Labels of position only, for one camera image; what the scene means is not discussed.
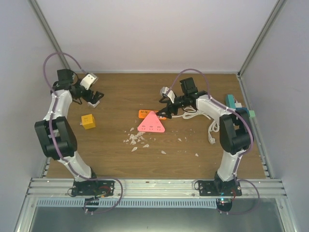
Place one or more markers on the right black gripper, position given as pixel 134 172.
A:
pixel 165 110

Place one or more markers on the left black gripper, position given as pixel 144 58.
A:
pixel 94 98

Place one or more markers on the pink triangular socket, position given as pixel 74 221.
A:
pixel 151 124

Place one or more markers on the yellow cube adapter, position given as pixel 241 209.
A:
pixel 88 121

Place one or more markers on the white plug adapter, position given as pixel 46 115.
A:
pixel 93 105

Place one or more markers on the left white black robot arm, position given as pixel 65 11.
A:
pixel 54 132

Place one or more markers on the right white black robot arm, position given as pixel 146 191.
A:
pixel 234 127

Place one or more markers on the light green plug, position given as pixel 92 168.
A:
pixel 252 114

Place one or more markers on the teal power strip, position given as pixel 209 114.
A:
pixel 230 101

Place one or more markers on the blue cube adapter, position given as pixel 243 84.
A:
pixel 244 109

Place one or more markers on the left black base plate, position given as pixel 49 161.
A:
pixel 99 188

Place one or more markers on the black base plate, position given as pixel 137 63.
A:
pixel 207 188
pixel 99 188

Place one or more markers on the left aluminium frame post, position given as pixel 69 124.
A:
pixel 45 25

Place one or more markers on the aluminium frame post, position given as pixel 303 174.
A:
pixel 45 25
pixel 279 4

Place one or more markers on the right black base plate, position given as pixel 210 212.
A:
pixel 207 188

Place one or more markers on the aluminium front rail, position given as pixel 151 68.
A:
pixel 149 188

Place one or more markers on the grey slotted cable duct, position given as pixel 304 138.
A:
pixel 133 203

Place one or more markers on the right aluminium frame post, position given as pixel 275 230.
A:
pixel 279 4

